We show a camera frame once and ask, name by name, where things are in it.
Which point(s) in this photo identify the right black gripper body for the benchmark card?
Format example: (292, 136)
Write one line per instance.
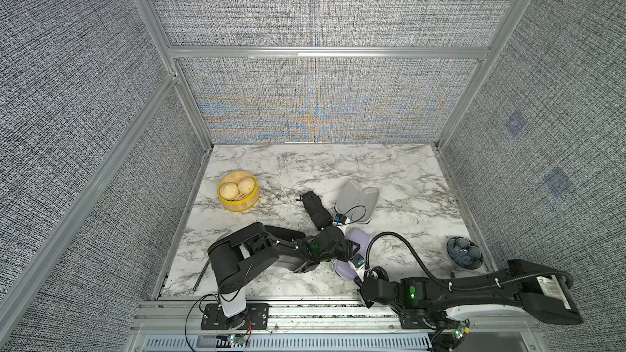
(376, 278)

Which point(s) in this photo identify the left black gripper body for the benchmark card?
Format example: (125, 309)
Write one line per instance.
(343, 252)

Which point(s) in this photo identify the black umbrella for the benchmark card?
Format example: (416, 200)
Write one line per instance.
(315, 209)

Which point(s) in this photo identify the grey zippered case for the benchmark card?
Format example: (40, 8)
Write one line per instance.
(284, 234)

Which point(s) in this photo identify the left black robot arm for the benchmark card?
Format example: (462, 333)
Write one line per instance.
(240, 257)

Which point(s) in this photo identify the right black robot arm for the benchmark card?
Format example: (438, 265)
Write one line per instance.
(542, 292)

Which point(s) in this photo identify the grey open case back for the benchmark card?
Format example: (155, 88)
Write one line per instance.
(356, 202)

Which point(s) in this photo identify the dark round flower dish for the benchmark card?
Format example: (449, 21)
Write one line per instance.
(464, 253)

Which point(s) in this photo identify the right steamed bun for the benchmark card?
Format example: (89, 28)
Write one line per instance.
(246, 185)

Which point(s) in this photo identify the steamed bun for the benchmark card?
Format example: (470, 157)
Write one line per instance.
(246, 185)
(228, 191)

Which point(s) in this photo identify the yellow bamboo steamer basket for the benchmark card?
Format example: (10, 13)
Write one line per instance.
(241, 203)

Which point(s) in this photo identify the left steamed bun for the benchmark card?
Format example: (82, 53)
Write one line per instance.
(228, 191)

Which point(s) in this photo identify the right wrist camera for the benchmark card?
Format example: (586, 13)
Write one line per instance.
(357, 264)

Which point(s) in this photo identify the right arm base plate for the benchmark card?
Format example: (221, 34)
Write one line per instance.
(413, 318)

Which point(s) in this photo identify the white vented cable tray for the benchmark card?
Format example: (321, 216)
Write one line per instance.
(293, 342)

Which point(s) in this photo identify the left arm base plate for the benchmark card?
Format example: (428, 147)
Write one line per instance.
(254, 317)

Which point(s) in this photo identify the green handled tool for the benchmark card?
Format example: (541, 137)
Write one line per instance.
(201, 275)

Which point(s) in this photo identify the aluminium front rail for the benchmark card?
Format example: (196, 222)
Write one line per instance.
(284, 317)

